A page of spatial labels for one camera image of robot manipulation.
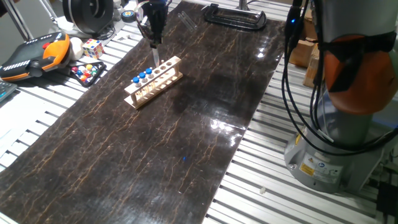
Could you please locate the black computer keyboard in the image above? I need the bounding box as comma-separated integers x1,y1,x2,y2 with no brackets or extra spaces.
0,80,18,103

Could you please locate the dark marble pattern mat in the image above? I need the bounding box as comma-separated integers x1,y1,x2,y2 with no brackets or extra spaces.
0,0,292,224

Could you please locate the operator forearm dark red sleeve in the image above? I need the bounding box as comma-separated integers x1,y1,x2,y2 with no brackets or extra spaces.
0,0,15,18

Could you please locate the aluminium frame post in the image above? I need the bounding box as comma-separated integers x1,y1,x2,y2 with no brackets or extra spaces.
1,0,34,42

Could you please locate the clear empty test tube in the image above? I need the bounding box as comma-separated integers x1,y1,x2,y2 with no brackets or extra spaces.
182,11,199,30
177,12,194,33

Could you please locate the blue capped glass test tube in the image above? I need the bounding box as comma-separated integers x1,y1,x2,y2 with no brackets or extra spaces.
132,76,141,100
152,46,161,67
145,67,154,91
138,72,147,96

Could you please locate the black cable connector with light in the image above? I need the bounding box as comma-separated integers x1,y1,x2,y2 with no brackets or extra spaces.
284,6,302,49

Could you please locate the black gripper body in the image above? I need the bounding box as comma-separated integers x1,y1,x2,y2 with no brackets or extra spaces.
141,0,170,30

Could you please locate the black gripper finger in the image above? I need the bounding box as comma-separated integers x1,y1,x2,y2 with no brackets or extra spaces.
144,24,157,48
155,24,165,47

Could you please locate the orange and black teach pendant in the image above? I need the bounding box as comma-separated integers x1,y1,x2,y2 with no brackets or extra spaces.
0,30,72,82

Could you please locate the black cable strap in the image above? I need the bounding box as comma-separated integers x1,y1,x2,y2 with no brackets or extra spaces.
318,30,397,93

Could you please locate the wooden test tube rack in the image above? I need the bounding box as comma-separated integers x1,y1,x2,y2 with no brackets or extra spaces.
123,55,184,110

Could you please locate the flat ribbon cable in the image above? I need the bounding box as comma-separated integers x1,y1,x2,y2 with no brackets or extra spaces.
135,1,153,38

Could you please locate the small white container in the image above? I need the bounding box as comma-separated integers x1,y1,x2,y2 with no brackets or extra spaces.
112,0,124,21

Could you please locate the colourful puzzle cube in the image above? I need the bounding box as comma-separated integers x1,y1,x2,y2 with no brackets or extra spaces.
81,38,105,60

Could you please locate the white round ball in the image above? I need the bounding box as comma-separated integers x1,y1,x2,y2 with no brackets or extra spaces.
68,36,84,62

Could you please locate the black filament spool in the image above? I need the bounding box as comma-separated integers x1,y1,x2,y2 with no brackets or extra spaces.
61,0,115,35

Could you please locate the black triangular ball tray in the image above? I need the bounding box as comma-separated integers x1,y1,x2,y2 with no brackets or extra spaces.
68,60,108,88

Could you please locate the light wooden block stack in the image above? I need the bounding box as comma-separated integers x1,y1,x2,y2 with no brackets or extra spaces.
303,46,324,90

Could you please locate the brown cardboard box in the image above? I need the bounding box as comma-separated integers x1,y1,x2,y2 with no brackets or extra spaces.
289,39,318,68

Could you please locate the round black puck with logo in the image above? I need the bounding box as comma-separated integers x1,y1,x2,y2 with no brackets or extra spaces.
120,9,138,24

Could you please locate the black rectangular frame base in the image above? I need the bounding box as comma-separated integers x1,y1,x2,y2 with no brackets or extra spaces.
203,2,268,32

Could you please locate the thin metal rod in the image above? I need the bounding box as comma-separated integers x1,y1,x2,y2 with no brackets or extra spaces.
39,0,60,28

